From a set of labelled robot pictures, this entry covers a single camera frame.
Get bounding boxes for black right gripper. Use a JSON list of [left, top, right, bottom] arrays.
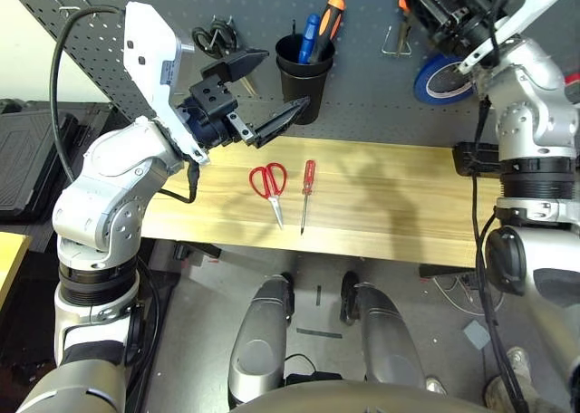
[[401, 0, 503, 60]]

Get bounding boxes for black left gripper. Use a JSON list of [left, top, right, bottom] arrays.
[[178, 48, 313, 150]]

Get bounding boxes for red handled screwdriver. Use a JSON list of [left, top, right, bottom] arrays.
[[299, 158, 317, 236]]

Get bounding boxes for red handled scissors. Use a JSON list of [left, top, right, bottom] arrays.
[[247, 161, 289, 230]]

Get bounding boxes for grey metal pegboard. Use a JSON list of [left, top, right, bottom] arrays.
[[0, 0, 580, 149]]

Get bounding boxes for silver double pegboard hook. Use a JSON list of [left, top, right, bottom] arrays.
[[53, 0, 97, 18]]

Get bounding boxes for black plastic cup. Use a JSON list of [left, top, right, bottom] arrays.
[[274, 33, 337, 127]]

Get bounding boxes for blue tape roll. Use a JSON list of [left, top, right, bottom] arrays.
[[412, 52, 478, 106]]

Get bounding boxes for black plastic box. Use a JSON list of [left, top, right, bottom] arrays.
[[452, 141, 502, 178]]

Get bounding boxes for black side cabinet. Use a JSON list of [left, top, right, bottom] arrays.
[[0, 99, 133, 256]]

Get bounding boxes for black table foot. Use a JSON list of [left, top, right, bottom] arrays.
[[418, 263, 478, 281], [173, 240, 224, 263]]

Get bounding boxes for black ribbed plastic case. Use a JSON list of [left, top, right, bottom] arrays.
[[0, 110, 79, 222]]

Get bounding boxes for silver left robot leg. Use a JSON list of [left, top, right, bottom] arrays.
[[227, 272, 296, 408]]

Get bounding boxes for silver robot leg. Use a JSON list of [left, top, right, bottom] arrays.
[[340, 270, 428, 388], [227, 272, 296, 408]]

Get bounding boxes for long black floor tape strip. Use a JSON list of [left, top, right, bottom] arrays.
[[295, 327, 343, 340]]

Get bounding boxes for silver right robot leg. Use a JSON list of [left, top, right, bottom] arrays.
[[340, 270, 428, 388]]

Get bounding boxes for light wooden board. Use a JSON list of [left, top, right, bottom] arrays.
[[0, 231, 33, 311]]

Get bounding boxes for grey robot torso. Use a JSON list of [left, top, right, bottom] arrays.
[[227, 378, 496, 413]]

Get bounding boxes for grey square floor pad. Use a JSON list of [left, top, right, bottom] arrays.
[[461, 319, 493, 352]]

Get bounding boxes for grey bystander shoe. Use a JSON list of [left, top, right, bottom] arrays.
[[504, 346, 532, 380], [424, 376, 448, 396]]

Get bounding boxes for olive bystander trouser leg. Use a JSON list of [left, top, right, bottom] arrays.
[[484, 373, 564, 413]]

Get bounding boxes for black handled scissors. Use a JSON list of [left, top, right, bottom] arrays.
[[190, 14, 257, 95]]

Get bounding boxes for silver wire pliers holder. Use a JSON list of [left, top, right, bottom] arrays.
[[381, 24, 414, 58]]

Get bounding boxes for blue handled screwdriver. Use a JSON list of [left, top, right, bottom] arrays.
[[297, 13, 323, 66]]

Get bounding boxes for orange black handled screwdriver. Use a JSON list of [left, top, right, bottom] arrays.
[[308, 0, 347, 65]]

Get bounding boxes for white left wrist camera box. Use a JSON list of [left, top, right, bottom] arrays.
[[122, 1, 212, 167]]

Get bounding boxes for white floor cables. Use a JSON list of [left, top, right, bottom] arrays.
[[431, 274, 505, 317]]

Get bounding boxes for black floor cable with plug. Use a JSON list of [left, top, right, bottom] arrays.
[[282, 353, 343, 385]]

